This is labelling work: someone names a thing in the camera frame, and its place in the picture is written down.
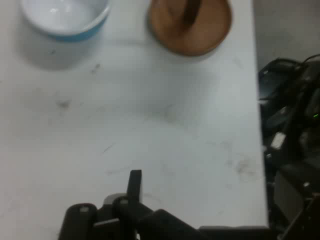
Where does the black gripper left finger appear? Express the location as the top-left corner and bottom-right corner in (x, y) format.
(58, 169), (137, 240)

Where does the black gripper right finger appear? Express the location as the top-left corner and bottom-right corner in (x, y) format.
(134, 169), (210, 240)

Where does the black equipment box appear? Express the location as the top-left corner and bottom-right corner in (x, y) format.
(273, 162), (320, 222)

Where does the black adapter with white label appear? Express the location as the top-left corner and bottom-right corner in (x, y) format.
(269, 131), (287, 151)

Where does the wooden mug tree stand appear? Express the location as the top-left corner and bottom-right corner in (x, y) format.
(146, 0), (233, 57)

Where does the white bowl with blue outside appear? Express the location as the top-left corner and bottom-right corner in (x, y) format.
(19, 0), (111, 42)

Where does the black cable bundle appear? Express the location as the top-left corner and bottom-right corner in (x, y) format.
(258, 53), (320, 137)

